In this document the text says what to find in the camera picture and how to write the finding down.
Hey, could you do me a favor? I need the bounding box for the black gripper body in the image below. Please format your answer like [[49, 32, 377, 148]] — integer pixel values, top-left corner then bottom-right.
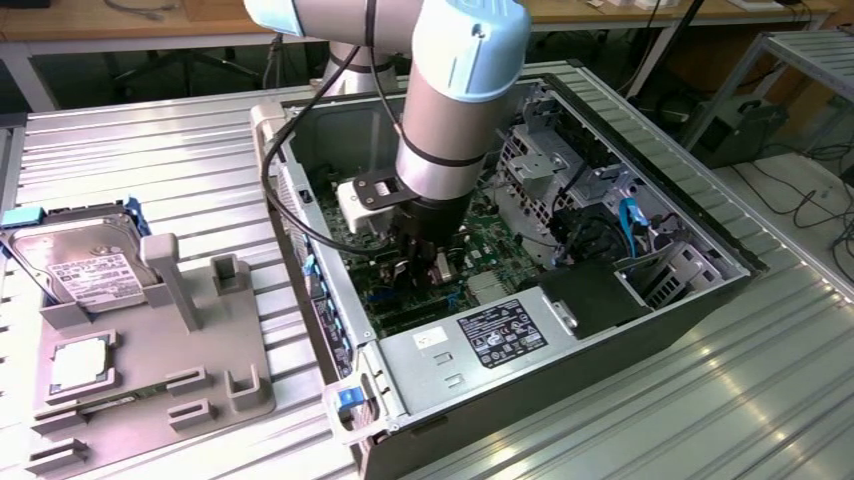
[[392, 196, 480, 251]]

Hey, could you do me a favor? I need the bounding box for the green motherboard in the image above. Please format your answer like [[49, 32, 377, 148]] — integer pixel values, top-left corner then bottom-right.
[[318, 184, 560, 337]]

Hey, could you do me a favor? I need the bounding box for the silver chipset heatsink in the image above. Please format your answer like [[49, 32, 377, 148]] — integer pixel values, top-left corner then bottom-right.
[[465, 272, 517, 302]]

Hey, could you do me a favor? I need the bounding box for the metal disk bay cage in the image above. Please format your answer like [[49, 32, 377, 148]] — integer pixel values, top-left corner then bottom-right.
[[498, 82, 589, 204]]

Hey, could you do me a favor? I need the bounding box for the black plastic air shroud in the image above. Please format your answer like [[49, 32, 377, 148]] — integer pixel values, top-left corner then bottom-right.
[[537, 263, 655, 342]]

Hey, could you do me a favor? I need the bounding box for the grey power supply unit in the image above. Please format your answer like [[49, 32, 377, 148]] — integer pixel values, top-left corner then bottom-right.
[[376, 284, 584, 417]]

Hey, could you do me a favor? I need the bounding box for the open black PC case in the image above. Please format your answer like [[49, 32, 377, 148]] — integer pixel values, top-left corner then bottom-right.
[[249, 72, 771, 480]]

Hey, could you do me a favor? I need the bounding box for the black chair base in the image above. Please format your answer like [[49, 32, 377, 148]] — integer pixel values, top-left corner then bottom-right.
[[103, 45, 264, 97]]

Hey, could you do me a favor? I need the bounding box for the black box on floor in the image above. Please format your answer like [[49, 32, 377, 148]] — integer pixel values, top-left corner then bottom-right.
[[692, 96, 791, 170]]

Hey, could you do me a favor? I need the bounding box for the grey printed parts rack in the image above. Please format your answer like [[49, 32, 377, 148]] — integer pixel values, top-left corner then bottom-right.
[[25, 233, 280, 476]]

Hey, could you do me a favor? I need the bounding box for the hard disk with blue caddy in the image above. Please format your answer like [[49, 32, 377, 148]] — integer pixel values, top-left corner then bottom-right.
[[0, 196, 161, 315]]

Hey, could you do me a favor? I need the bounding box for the wooden desk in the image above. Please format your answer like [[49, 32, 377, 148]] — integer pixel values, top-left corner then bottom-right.
[[0, 0, 840, 114]]

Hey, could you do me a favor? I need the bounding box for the silver CPU chip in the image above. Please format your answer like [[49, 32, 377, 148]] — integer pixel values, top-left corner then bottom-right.
[[51, 341, 114, 390]]

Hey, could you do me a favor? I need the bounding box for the green RAM stick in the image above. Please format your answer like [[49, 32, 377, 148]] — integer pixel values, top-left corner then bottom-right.
[[33, 383, 170, 417]]

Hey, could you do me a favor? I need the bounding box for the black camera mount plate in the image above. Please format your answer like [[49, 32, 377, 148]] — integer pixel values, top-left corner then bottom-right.
[[353, 169, 412, 212]]

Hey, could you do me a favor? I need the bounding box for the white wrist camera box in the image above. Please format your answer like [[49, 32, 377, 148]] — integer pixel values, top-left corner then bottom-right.
[[336, 179, 397, 235]]

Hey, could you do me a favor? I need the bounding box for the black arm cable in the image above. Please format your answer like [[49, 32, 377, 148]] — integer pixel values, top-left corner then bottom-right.
[[261, 0, 410, 251]]

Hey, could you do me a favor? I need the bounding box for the blue SATA wire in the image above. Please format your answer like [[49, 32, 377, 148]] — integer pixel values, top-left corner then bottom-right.
[[618, 196, 651, 262]]

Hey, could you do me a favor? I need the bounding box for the aluminium slat frame table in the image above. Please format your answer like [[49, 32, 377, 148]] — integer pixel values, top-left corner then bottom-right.
[[680, 28, 854, 151]]

